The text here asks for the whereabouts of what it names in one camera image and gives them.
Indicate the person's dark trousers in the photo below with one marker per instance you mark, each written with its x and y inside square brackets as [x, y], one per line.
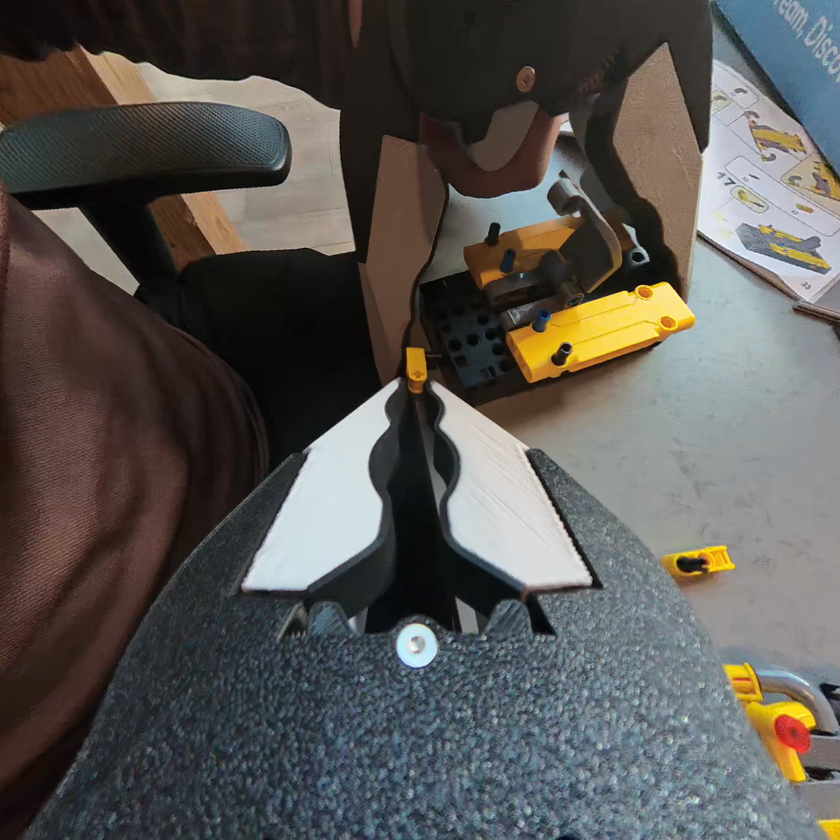
[275, 341]

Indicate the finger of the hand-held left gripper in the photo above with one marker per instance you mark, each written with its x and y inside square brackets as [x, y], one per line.
[394, 229]
[663, 144]

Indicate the grey desk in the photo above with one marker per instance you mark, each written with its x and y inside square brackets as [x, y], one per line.
[689, 426]

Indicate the person's left forearm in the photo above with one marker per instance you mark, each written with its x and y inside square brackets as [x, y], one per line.
[164, 33]

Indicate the instruction booklet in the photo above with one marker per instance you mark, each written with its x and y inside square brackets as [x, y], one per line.
[754, 184]

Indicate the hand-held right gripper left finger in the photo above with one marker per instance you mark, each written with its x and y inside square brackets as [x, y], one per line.
[321, 518]

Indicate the small black pin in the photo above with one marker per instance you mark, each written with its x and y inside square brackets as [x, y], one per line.
[690, 564]

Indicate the person's brown shirt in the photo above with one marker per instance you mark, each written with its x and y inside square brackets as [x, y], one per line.
[98, 492]

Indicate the person's left hand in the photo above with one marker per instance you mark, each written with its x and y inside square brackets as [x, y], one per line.
[499, 180]

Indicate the yellow vehicle hood assembly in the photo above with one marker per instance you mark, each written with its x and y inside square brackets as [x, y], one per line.
[781, 735]

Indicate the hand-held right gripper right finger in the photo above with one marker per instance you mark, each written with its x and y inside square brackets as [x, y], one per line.
[518, 518]

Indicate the blue cardboard kit box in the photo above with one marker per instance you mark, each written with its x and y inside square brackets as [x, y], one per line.
[787, 65]

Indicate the black chair armrest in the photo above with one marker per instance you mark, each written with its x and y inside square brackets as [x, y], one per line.
[144, 141]

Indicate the small yellow connector piece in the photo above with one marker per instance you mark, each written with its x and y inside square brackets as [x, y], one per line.
[722, 558]
[415, 371]

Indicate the black block with yellow panels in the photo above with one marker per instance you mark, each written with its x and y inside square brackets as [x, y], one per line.
[590, 334]

